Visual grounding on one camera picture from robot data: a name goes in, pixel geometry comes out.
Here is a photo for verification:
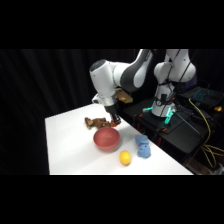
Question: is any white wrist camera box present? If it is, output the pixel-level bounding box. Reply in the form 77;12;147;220
91;94;102;105

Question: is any black robot stand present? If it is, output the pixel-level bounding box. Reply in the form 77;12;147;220
122;96;224;165

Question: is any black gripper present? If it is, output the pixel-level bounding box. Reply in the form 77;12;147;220
105;103;122;127

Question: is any black laptop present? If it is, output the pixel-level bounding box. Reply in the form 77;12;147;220
181;85;224;110

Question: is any yellow lemon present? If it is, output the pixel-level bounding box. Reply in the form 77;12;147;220
119;150;132;166

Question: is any pink bowl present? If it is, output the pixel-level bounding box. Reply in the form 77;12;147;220
92;126;121;152

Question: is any olive wrist mount plate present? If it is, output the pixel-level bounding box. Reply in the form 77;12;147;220
114;87;134;104

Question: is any yellow cable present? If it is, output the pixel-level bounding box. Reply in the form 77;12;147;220
187;98;224;170

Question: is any blue plush toy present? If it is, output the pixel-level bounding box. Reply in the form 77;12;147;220
134;134;152;159

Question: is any brown plush toy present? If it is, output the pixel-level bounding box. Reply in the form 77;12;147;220
84;116;113;131

